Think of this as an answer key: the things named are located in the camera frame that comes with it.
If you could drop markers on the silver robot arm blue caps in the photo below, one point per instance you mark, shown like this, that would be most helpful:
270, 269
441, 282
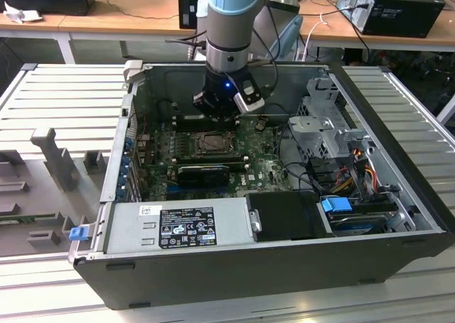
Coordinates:
231, 17

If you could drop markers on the crumpled white paper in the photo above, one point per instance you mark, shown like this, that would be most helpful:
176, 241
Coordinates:
21, 15

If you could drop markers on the blue plastic latch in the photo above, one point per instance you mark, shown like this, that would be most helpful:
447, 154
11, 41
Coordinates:
78, 234

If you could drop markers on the green motherboard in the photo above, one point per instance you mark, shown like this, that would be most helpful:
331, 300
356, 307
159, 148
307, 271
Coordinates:
263, 159

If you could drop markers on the blue expansion slot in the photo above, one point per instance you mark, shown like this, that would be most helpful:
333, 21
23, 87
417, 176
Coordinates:
172, 189

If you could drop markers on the green RAM stick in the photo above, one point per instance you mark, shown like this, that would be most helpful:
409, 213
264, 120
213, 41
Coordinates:
21, 219

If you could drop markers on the hard disk in blue carrier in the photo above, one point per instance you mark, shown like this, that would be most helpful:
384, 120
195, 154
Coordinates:
336, 207

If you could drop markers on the small black PC tower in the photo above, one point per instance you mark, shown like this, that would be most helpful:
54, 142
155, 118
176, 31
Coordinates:
186, 13

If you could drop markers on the silver metal drive cage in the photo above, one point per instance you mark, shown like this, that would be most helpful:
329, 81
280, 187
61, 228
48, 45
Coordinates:
309, 125

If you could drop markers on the black graphics card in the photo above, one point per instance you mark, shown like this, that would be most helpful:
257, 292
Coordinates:
202, 175

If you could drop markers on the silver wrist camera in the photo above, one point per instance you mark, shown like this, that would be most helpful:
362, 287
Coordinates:
249, 106

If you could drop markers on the black desktop PC with vents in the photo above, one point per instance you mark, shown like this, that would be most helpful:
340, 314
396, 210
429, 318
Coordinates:
401, 13

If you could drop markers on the small wrist camera box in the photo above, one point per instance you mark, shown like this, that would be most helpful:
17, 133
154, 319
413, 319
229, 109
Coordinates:
200, 106

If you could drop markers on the black and grey PC case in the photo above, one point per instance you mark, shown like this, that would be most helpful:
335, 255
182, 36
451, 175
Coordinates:
213, 284

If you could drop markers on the round coin cell battery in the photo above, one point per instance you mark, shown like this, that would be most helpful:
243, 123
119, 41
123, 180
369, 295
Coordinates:
260, 125

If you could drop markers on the wooden desk with white legs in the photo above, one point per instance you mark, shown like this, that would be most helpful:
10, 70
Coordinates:
124, 24

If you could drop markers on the silver power supply with label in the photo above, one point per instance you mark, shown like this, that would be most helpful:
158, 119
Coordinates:
124, 230

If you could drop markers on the grey parts rack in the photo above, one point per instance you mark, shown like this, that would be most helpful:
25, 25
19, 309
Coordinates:
42, 202

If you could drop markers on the black plastic air shroud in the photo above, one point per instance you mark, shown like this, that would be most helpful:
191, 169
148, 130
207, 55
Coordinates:
284, 216

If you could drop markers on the CPU socket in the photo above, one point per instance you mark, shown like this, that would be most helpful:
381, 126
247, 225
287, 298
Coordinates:
235, 152

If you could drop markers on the black RAM slot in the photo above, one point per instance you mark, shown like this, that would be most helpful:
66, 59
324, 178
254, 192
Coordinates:
213, 161
213, 156
188, 128
188, 120

